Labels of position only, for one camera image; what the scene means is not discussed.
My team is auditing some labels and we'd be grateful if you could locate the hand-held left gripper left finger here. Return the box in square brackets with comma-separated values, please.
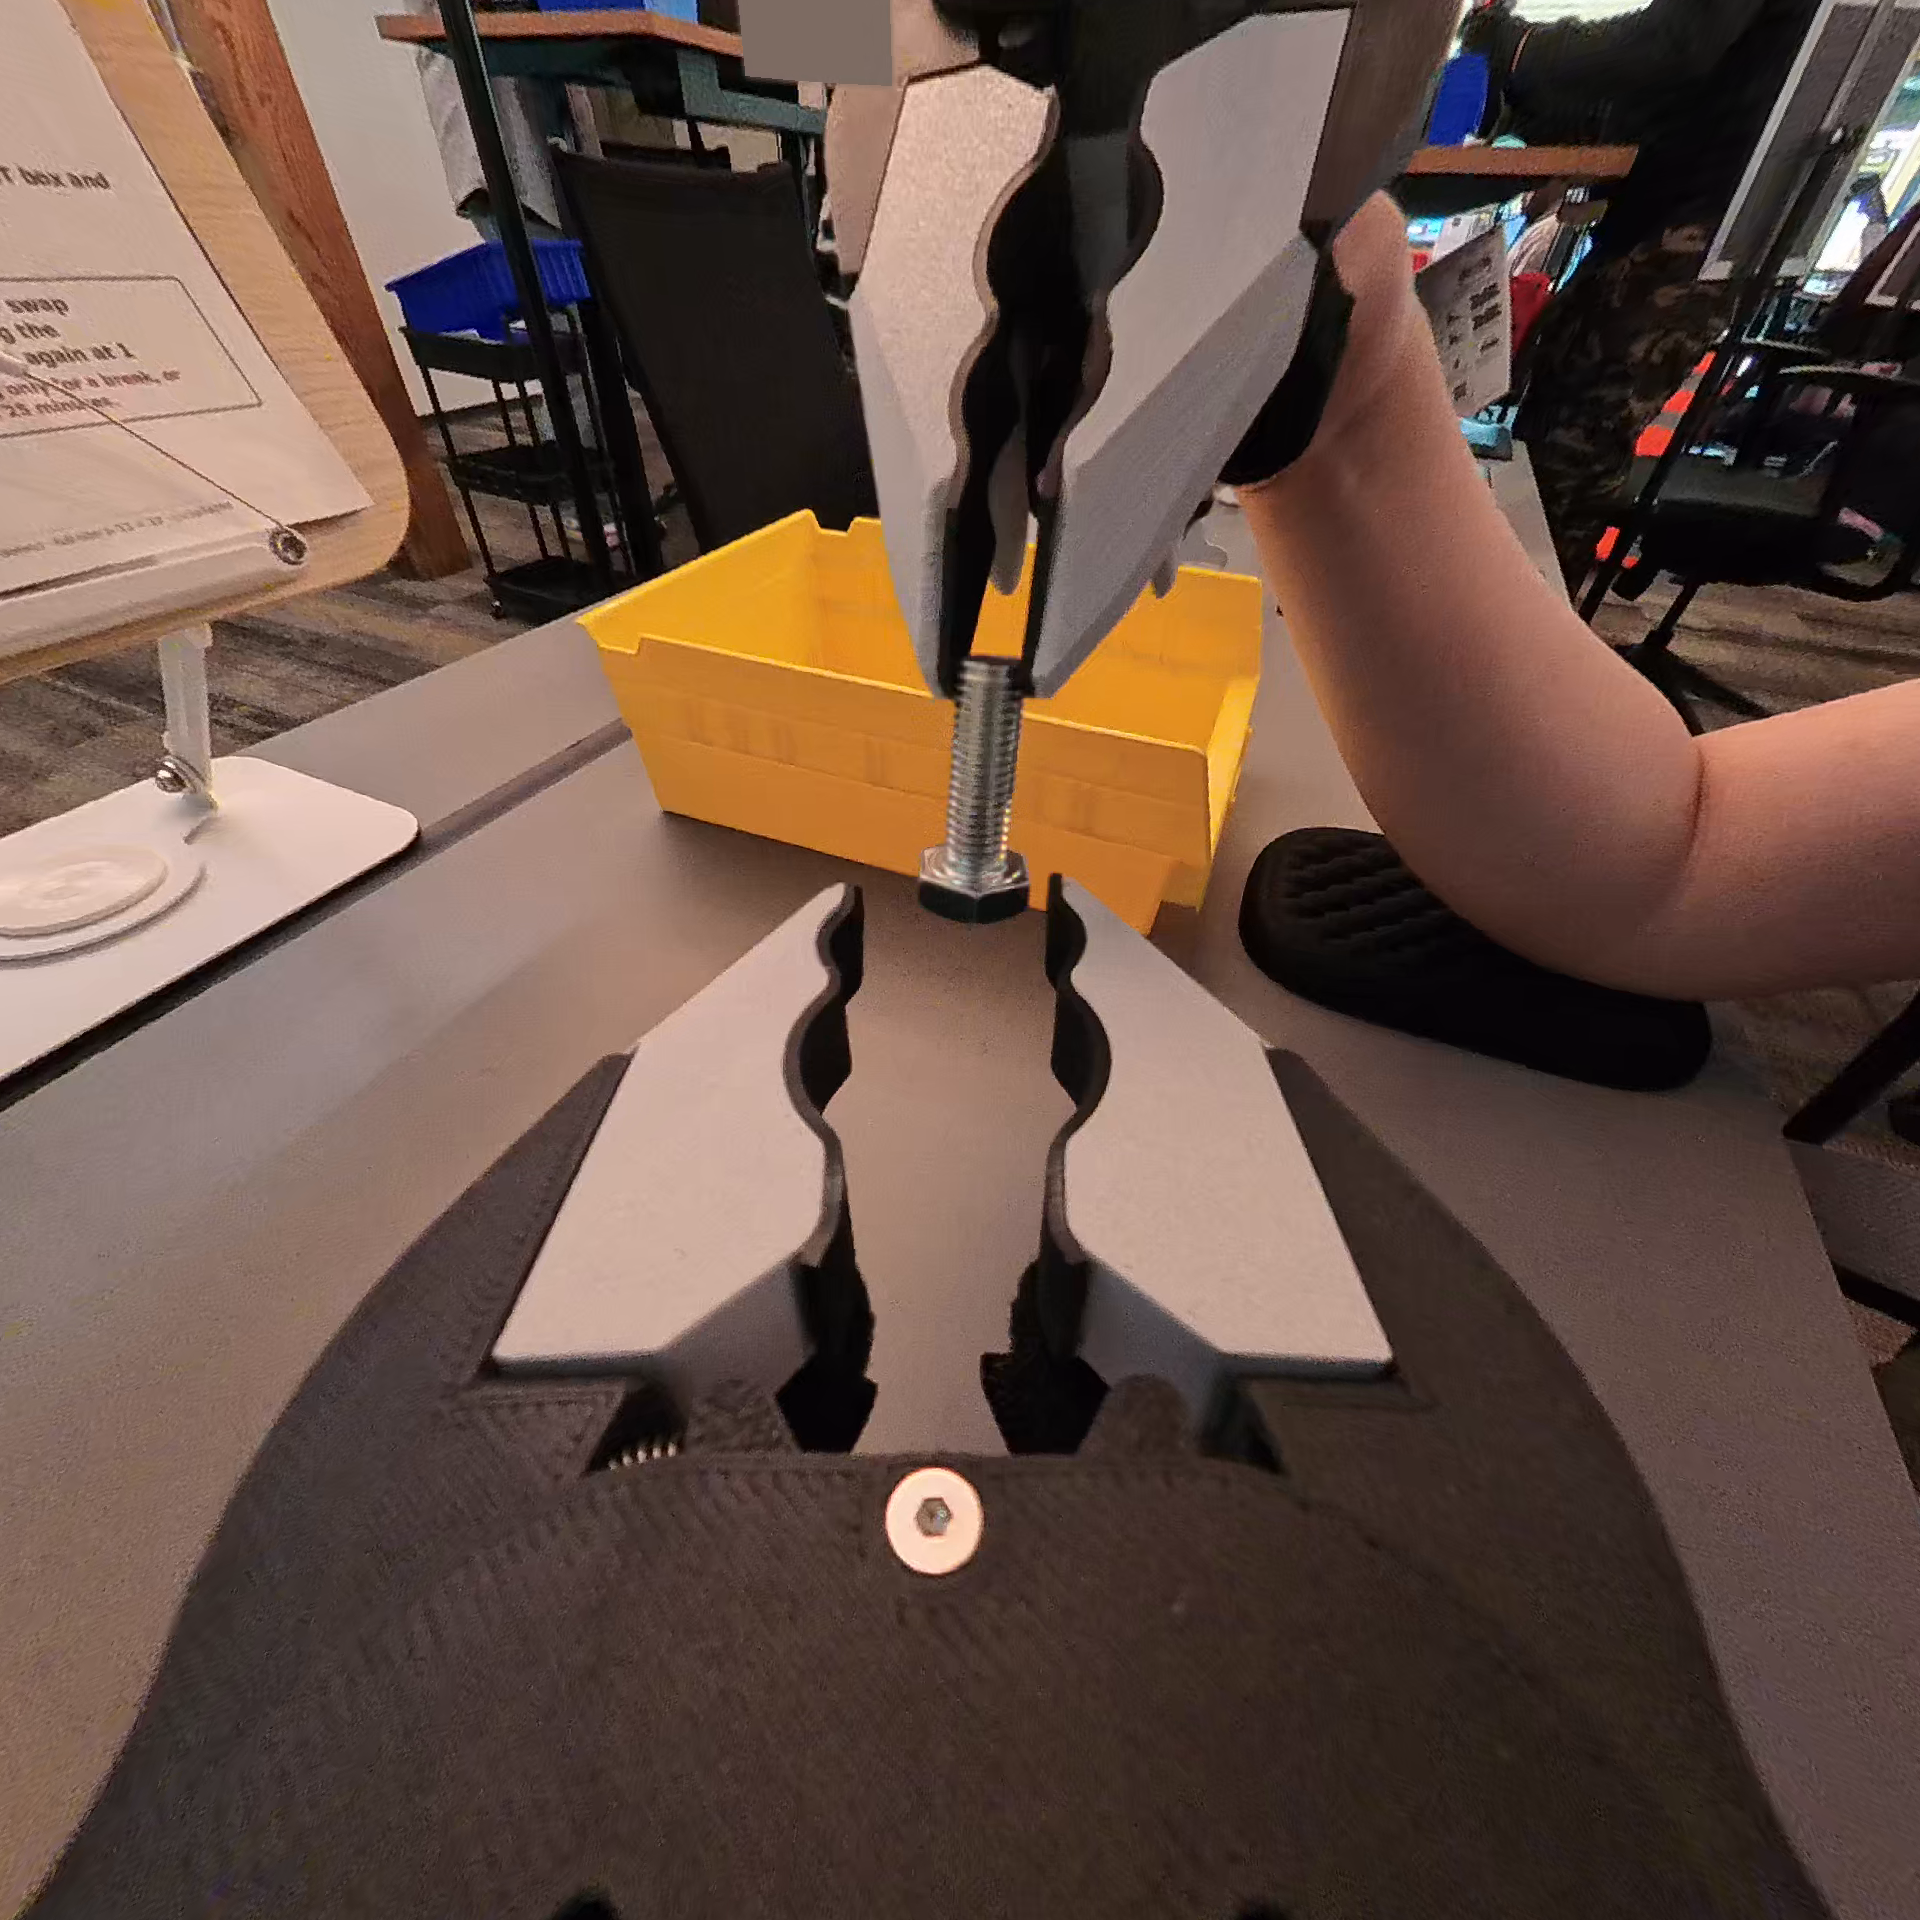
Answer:
[492, 883, 869, 1380]

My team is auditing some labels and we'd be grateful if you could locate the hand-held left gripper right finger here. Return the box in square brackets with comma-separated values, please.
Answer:
[1043, 876, 1398, 1380]

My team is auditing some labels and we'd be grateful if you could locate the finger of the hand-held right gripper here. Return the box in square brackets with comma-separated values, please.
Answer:
[826, 67, 1064, 699]
[1028, 7, 1360, 699]

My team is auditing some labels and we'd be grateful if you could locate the yellow plastic bin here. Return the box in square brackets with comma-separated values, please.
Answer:
[578, 510, 1266, 934]

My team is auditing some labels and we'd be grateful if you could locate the steel hex bolt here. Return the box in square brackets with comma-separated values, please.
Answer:
[915, 652, 1039, 923]

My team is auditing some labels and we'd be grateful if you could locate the person's right forearm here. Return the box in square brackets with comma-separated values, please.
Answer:
[1241, 449, 1920, 1004]

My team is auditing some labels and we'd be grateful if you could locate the person's right hand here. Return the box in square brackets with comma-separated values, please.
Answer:
[1235, 193, 1481, 520]

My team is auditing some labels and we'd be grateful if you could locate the wooden top desk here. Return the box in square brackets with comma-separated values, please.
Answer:
[1402, 143, 1640, 225]
[376, 12, 837, 141]

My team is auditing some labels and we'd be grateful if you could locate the black mesh chair back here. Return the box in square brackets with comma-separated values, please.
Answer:
[553, 143, 881, 560]

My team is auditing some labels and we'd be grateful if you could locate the white printed card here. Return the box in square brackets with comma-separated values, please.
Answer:
[1413, 226, 1518, 426]

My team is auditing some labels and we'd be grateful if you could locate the black pole stand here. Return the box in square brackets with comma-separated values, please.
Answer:
[433, 0, 661, 590]

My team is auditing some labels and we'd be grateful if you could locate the black utility cart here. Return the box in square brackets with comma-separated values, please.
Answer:
[399, 322, 667, 626]

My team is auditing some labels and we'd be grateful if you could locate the white metal stand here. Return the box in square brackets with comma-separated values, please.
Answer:
[0, 626, 422, 1085]

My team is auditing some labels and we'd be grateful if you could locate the black office chair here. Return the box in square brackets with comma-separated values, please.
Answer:
[1575, 351, 1920, 730]

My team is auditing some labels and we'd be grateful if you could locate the instruction sheet on stand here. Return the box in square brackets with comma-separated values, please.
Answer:
[0, 0, 419, 687]

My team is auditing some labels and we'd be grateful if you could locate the wooden support post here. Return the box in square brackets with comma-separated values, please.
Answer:
[168, 0, 478, 586]

